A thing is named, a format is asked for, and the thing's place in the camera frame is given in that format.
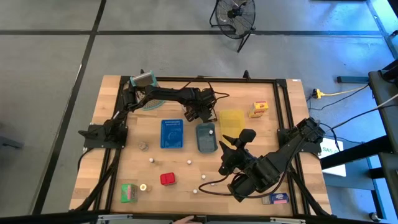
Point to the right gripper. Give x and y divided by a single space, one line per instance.
237 161

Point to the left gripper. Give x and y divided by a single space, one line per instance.
200 99

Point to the yellow Corn Pops cereal box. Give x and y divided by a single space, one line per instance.
259 107

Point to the red smoked paprika tin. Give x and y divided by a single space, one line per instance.
168 179

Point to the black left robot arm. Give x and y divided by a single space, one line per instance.
168 93

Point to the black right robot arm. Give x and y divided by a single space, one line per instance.
280 158

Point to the yellow plastic bin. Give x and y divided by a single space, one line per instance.
231 121

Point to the teal plastic bin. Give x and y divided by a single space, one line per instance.
205 143

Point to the blue slotted plastic basket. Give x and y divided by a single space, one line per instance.
172 133

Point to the blue Frosted Flakes cereal box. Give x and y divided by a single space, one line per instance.
278 198

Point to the steel box grater teal trim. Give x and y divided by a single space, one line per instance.
143 79

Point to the person's hand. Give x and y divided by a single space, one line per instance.
186 220

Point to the small beige round cap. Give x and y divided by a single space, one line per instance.
143 187

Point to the white sign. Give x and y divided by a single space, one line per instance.
334 161

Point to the black floor fan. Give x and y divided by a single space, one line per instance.
235 18

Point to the green Apple Jacks cereal box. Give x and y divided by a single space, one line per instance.
129 193

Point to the black steel beam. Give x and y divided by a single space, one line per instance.
357 152

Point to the dark neighbouring workbench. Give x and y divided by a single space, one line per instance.
385 102

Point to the caster wheel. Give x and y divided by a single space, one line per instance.
374 216

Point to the grey floor object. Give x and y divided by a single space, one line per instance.
9 138

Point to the black aluminium table frame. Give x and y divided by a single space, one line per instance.
248 80

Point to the black table-level camera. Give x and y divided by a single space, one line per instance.
202 218

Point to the white frame bracket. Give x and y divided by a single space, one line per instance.
287 220
115 217

